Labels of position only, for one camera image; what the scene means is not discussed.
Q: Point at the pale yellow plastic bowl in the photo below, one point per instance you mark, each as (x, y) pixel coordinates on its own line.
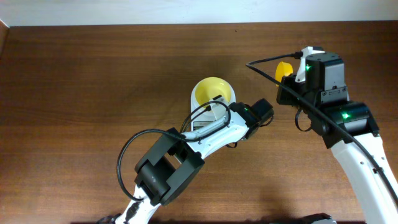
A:
(211, 87)

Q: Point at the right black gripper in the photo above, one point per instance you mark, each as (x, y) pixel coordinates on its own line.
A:
(282, 96)

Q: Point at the yellow plastic measuring scoop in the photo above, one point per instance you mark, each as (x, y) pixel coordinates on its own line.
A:
(283, 69)

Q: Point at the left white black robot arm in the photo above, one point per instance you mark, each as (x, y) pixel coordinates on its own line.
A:
(169, 166)

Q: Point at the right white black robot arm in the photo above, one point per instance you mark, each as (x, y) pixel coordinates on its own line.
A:
(354, 141)

